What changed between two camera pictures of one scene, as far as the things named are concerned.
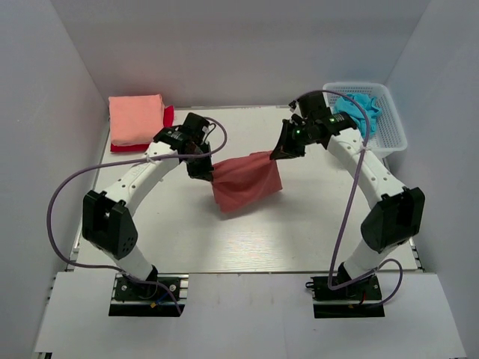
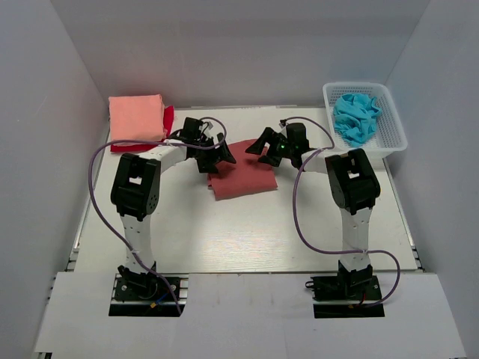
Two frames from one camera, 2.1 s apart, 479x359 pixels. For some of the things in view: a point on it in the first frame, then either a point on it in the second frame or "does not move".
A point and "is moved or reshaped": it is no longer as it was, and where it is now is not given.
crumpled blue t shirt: [345, 104] does not move
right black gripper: [285, 148] → [257, 147]
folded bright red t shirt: [168, 121] does not move
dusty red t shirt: [242, 180] is moved or reshaped
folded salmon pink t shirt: [135, 120] does not move
